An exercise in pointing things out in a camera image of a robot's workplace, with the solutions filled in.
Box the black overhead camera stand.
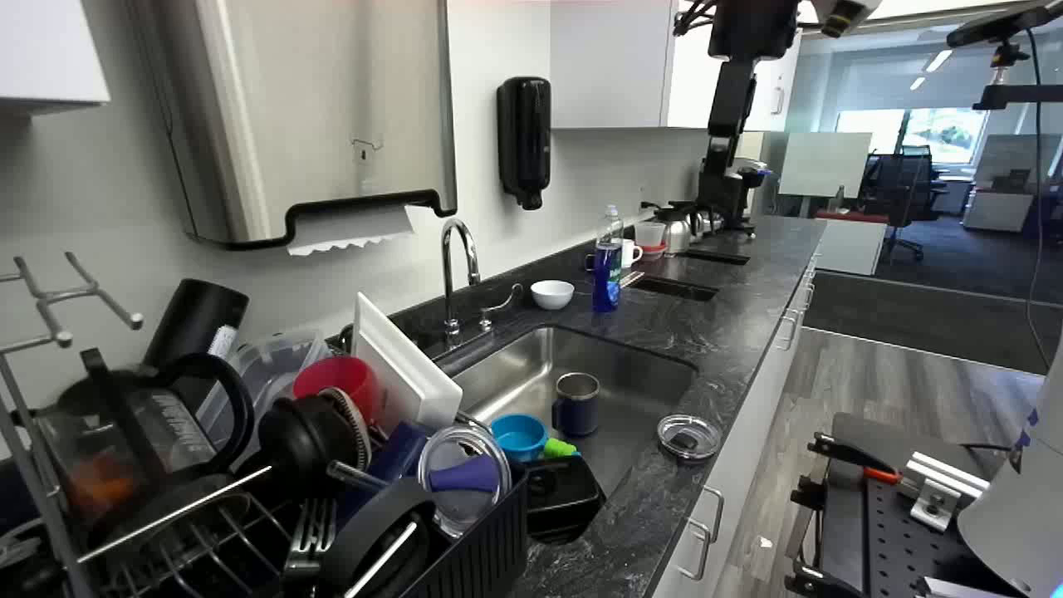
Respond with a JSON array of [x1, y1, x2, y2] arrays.
[[945, 0, 1063, 112]]

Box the blue dish soap bottle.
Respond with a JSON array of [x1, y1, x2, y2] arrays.
[[589, 209, 629, 315]]

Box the steel paper towel dispenser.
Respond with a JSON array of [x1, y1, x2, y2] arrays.
[[146, 0, 462, 254]]

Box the black fork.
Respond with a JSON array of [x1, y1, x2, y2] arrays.
[[279, 497, 342, 592]]

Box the small white upper cabinet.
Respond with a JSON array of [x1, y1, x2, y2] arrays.
[[0, 0, 113, 110]]

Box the black coffee machine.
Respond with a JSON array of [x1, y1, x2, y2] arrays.
[[642, 144, 771, 243]]

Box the black perforated breadboard table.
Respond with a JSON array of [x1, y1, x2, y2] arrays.
[[825, 410, 1001, 598]]

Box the aluminium bracket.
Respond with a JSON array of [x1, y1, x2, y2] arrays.
[[904, 449, 992, 534]]

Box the navy blue thermos cup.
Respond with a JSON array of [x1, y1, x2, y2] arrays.
[[547, 368, 606, 441]]

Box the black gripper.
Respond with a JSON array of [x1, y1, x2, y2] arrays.
[[704, 0, 804, 147]]

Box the white lower cabinet drawers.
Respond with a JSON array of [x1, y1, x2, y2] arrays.
[[651, 260, 825, 598]]

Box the black clamp with orange trigger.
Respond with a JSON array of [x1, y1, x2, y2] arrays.
[[804, 429, 907, 493]]

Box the black round pan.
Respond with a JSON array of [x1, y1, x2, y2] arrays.
[[319, 474, 443, 598]]

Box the white paper towel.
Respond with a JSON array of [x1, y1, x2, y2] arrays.
[[281, 202, 418, 260]]

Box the chrome faucet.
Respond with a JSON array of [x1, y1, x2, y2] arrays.
[[438, 217, 526, 342]]

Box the black tumbler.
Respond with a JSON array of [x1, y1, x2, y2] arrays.
[[142, 276, 253, 375]]

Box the black wall soap dispenser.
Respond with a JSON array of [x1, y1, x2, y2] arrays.
[[494, 74, 554, 212]]

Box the metal mug tree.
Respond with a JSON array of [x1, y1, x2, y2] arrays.
[[0, 251, 146, 598]]

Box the white board on stand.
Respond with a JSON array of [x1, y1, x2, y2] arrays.
[[779, 130, 877, 202]]

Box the red plastic cup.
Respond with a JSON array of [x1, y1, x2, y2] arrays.
[[289, 353, 387, 429]]

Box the dark office chair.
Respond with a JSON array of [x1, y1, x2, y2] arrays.
[[862, 147, 945, 271]]

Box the black counter tray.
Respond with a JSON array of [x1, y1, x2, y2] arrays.
[[631, 273, 723, 305]]

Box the glass coffee carafe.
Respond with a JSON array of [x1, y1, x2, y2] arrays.
[[31, 345, 259, 534]]

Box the black dish rack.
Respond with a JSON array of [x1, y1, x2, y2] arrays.
[[64, 418, 534, 598]]

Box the white mug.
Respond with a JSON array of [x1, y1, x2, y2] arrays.
[[610, 235, 649, 273]]

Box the black plastic food container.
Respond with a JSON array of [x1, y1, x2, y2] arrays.
[[517, 451, 609, 545]]

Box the stainless steel sink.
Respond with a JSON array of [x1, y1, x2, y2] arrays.
[[434, 322, 700, 545]]

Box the small white bowl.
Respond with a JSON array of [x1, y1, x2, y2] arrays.
[[527, 276, 577, 312]]

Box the white cutting board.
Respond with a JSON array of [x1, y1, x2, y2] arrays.
[[350, 288, 465, 432]]

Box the clear plastic container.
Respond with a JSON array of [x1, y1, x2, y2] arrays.
[[212, 322, 337, 437]]

